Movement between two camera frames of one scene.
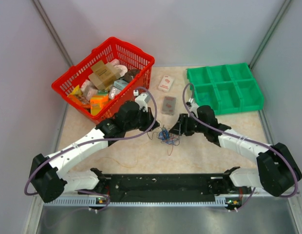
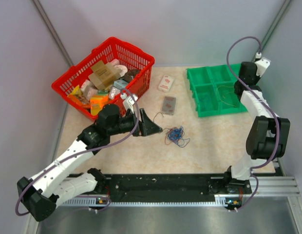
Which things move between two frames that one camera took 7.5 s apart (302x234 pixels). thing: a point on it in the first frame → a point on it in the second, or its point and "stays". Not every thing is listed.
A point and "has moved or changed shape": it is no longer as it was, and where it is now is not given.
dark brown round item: (130, 75) stays
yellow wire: (125, 166) → (222, 101)
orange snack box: (97, 103) stays
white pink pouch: (122, 69) stays
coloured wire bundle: (166, 137) has moved or changed shape
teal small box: (120, 84) stays
